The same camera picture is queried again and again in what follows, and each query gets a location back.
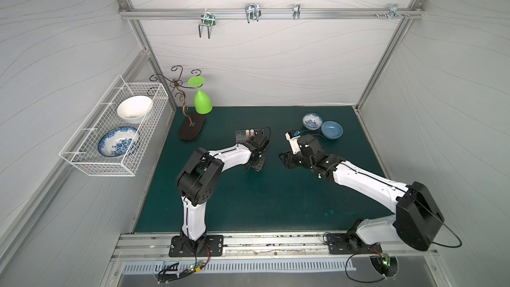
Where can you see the light blue bowl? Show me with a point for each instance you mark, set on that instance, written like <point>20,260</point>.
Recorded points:
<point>331,130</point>

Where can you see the white bowl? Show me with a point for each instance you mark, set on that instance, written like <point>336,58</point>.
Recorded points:
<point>133,110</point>

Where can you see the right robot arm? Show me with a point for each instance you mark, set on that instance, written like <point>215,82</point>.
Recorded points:
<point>415,219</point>

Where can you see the round floor port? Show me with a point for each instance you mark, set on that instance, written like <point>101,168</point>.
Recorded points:
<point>385,265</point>

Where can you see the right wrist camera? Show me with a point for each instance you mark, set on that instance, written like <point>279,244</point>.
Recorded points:
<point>292,137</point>

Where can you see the metal double hook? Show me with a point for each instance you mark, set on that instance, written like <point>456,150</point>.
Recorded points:
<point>208,21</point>
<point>253,12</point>

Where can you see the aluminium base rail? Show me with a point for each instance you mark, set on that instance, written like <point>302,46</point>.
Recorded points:
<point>237,245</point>

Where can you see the metal clip hook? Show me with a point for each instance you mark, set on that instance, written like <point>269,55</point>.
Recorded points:
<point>296,12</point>

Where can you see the blue floral plate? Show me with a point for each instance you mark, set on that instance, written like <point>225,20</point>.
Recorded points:
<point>117,142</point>

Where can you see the metal double hook middle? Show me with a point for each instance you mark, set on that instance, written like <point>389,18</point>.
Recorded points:
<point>253,12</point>

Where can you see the metal hook right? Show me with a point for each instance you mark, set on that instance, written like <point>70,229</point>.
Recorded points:
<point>392,14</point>

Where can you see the clear acrylic lipstick organizer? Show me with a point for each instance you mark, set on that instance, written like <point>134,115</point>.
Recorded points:
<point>240,136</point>

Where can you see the blue floral bowl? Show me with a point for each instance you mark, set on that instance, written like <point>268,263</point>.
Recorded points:
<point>312,121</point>

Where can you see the copper wire stand black base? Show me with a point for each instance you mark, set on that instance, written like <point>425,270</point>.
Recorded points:
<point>193,122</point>

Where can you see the white wire basket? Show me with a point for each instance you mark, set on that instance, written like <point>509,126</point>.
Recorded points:
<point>81,151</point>

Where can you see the green plastic goblet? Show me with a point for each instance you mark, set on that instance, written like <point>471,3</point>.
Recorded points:
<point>202,101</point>

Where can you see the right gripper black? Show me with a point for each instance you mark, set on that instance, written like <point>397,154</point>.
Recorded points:
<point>291,159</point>

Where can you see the metal double hook left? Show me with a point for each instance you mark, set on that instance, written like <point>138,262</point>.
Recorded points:
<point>208,21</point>

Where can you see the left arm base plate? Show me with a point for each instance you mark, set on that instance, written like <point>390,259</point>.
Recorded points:
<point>209,245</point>

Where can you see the aluminium cross rail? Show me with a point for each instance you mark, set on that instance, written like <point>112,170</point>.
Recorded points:
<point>128,13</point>

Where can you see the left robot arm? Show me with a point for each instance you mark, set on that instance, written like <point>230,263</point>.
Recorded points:
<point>200,176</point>

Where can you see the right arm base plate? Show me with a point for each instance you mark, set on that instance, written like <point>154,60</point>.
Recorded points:
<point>338,243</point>

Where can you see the white cable duct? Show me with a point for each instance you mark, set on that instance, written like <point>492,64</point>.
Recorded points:
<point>217,266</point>

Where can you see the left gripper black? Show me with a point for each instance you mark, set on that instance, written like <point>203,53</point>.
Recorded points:
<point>257,161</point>

